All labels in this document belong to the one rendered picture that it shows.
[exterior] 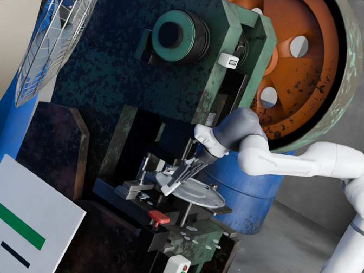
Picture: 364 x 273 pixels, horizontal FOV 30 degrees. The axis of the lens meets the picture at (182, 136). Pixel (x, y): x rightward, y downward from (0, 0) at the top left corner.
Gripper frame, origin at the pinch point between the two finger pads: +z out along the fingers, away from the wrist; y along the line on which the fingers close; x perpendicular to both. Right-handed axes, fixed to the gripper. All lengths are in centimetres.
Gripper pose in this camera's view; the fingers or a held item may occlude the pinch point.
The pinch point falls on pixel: (170, 186)
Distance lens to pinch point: 230.2
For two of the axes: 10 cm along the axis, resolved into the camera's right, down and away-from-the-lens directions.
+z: -6.6, 6.3, 4.1
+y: 5.4, 0.3, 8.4
